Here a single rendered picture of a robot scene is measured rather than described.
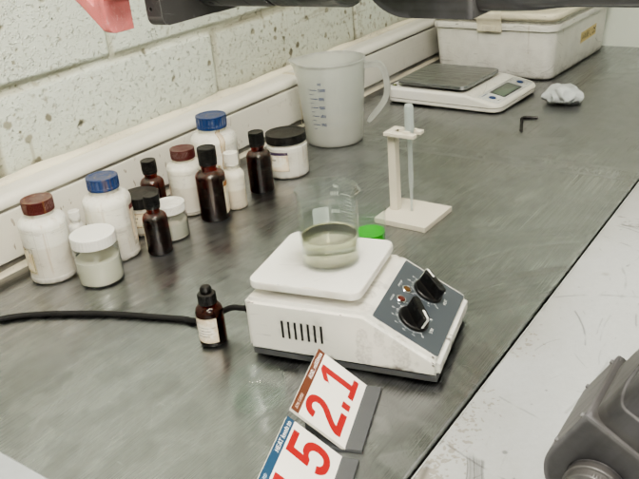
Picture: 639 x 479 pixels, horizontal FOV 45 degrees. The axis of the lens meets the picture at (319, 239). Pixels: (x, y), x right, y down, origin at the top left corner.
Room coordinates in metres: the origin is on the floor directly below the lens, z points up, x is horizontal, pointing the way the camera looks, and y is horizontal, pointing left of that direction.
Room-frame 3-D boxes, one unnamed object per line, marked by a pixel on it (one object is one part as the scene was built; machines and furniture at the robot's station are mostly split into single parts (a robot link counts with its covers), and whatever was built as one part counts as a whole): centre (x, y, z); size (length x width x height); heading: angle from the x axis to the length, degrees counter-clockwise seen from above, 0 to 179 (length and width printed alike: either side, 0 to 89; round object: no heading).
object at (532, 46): (1.84, -0.53, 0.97); 0.37 x 0.31 x 0.14; 140
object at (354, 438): (0.56, 0.00, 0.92); 0.09 x 0.06 x 0.04; 163
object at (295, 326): (0.69, -0.03, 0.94); 0.22 x 0.13 x 0.08; 66
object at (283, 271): (0.70, 0.00, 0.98); 0.12 x 0.12 x 0.01; 66
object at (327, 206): (0.70, -0.01, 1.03); 0.07 x 0.06 x 0.08; 56
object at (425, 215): (0.98, -0.13, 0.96); 0.08 x 0.08 x 0.13; 52
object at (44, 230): (0.90, 0.35, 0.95); 0.06 x 0.06 x 0.11
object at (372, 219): (0.88, -0.07, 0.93); 0.04 x 0.04 x 0.06
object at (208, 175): (1.04, 0.15, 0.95); 0.04 x 0.04 x 0.11
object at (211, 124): (1.14, 0.15, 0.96); 0.07 x 0.07 x 0.13
